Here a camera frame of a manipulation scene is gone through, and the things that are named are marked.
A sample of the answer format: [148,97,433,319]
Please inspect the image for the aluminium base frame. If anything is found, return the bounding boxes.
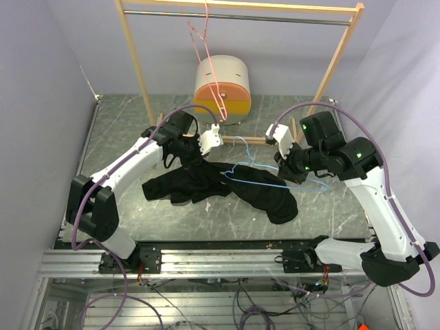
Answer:
[34,236,410,330]

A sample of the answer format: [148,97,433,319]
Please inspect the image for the small three-drawer cabinet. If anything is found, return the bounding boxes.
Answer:
[193,55,252,125]

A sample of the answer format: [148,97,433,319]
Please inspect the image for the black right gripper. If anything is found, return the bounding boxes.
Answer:
[274,139,327,185]

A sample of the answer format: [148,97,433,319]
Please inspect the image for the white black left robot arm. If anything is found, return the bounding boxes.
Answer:
[65,111,201,273]

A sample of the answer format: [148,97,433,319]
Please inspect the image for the pink wire hanger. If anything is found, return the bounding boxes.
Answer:
[188,1,228,122]

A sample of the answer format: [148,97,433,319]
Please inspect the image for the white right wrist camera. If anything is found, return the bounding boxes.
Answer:
[265,124,294,160]

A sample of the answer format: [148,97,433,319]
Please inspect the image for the light blue wire hanger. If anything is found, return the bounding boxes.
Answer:
[221,135,330,193]

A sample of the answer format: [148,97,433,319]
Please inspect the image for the wooden clothes rack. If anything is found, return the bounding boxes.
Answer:
[114,0,364,147]

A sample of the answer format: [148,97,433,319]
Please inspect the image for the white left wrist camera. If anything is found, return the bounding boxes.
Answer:
[199,124,223,156]

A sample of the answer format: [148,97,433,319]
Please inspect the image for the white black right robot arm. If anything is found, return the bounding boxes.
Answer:
[265,111,439,287]

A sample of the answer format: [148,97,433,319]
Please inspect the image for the black t shirt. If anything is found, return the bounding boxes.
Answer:
[142,160,298,225]

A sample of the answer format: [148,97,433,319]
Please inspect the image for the tangled floor cables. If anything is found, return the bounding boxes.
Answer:
[113,271,372,330]

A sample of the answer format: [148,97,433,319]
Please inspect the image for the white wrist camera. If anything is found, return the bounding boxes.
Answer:
[265,124,294,160]
[199,124,223,156]

